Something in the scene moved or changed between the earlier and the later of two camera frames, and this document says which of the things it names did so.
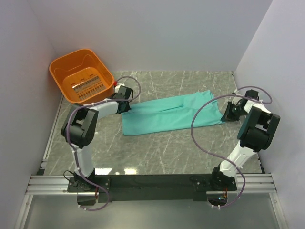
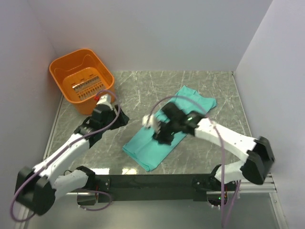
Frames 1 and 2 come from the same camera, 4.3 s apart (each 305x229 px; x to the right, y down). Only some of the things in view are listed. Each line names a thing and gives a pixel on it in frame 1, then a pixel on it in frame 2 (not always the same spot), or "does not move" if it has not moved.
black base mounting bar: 152,187 does not move
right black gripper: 228,116 to 160,138
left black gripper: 128,108 to 123,119
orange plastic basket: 82,77 does not move
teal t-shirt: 197,110 to 144,151
